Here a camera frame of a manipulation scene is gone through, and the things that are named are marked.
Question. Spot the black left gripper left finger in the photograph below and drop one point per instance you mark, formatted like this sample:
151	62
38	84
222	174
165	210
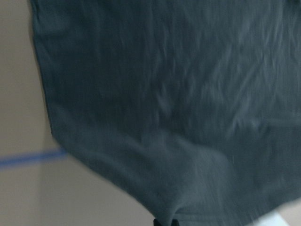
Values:
156	223

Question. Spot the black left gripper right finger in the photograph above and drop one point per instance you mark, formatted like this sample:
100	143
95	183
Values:
175	222

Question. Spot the black graphic t-shirt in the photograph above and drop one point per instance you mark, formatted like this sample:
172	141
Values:
192	107

